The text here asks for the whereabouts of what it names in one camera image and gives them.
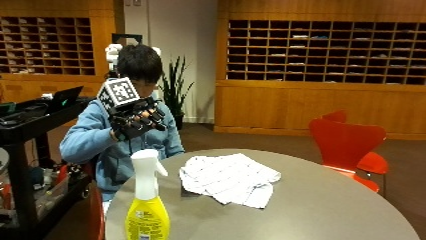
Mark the potted green plant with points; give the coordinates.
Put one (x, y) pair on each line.
(174, 90)

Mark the white marker cube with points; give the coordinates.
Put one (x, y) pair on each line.
(117, 93)

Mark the the person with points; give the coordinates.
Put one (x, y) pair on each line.
(110, 156)

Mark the black laptop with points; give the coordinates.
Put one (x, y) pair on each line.
(64, 98)

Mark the white cloth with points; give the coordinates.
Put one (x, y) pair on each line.
(227, 178)

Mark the yellow spray bottle white trigger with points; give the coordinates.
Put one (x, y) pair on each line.
(146, 206)

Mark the black utility cart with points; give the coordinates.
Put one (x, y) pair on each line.
(21, 133)

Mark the black device on cart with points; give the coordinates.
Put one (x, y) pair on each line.
(14, 116)

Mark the red chair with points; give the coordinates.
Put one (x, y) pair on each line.
(346, 143)
(95, 213)
(335, 116)

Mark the clear plastic bin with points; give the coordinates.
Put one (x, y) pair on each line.
(50, 195)

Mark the large wooden pigeonhole shelf unit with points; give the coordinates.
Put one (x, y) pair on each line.
(326, 51)

